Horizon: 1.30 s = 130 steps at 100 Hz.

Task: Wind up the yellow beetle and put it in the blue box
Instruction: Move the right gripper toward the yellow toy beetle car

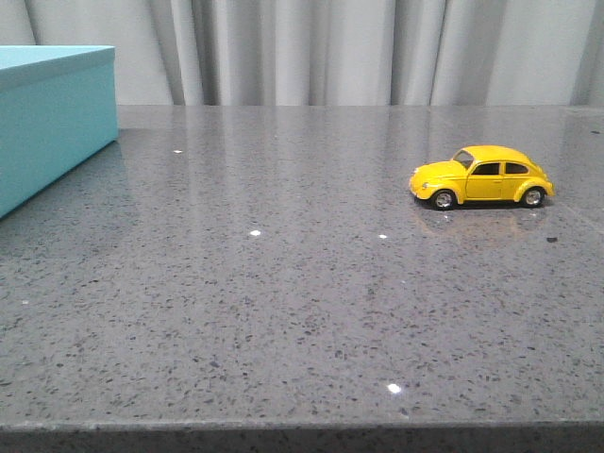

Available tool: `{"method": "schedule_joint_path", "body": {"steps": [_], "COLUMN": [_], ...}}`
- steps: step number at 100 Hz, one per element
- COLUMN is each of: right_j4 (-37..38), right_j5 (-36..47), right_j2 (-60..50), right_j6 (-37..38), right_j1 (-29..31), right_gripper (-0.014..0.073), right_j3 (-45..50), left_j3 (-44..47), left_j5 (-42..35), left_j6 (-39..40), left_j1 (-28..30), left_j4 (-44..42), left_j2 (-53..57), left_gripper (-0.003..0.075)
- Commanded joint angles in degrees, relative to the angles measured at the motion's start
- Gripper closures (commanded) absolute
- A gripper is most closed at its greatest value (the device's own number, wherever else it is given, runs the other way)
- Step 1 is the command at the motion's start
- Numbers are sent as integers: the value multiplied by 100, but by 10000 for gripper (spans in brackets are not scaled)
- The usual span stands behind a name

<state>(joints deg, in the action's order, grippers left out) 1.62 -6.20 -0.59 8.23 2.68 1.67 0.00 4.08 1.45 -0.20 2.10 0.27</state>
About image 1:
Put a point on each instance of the grey pleated curtain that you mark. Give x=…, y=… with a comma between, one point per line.
x=341, y=53

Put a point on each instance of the turquoise blue box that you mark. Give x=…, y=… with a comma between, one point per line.
x=58, y=108

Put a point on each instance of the yellow toy beetle car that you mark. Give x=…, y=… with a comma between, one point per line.
x=482, y=173

